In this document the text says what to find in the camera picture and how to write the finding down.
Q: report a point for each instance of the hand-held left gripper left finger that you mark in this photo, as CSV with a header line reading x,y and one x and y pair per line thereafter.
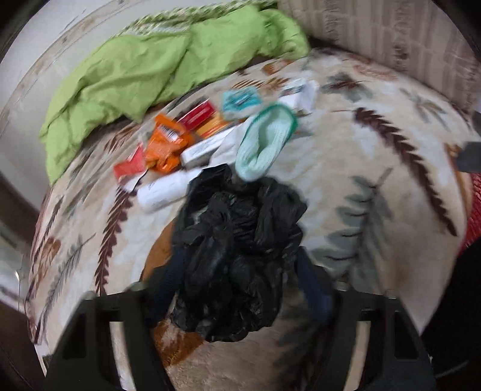
x,y
168,280

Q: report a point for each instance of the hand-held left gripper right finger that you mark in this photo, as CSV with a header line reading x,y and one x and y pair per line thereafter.
x,y
312,287

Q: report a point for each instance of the black plastic bag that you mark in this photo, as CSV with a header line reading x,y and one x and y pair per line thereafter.
x,y
233,244

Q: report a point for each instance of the orange snack packet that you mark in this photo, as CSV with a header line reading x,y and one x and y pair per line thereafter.
x,y
165,150

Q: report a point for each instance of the red mesh basket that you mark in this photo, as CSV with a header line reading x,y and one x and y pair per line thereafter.
x,y
469,225

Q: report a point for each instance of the white plastic bottle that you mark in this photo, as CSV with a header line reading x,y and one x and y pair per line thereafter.
x,y
161,191

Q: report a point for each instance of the red snack packet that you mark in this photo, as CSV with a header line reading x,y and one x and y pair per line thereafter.
x,y
129,165

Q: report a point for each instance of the white long box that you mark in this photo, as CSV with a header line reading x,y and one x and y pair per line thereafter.
x,y
201,151

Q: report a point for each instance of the leaf print bed blanket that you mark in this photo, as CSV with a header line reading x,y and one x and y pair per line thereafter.
x,y
375,150

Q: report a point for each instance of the yellow orange box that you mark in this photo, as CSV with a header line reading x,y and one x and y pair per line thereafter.
x,y
212,126

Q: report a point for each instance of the red box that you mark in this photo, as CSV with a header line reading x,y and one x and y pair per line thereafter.
x,y
197,114

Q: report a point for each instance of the dark wooden furniture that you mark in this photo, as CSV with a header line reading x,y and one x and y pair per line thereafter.
x,y
15,199

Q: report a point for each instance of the teal packet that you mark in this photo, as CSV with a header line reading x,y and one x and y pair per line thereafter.
x,y
238,101

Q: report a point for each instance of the white carton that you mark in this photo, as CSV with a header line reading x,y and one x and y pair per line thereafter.
x,y
300,96

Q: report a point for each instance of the grey board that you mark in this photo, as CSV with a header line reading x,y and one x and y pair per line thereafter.
x,y
470,156

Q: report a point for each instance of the green quilt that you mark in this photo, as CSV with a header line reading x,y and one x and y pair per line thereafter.
x,y
131,75

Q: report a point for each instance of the striped brown folded blanket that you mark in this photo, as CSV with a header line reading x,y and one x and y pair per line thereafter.
x,y
394,34

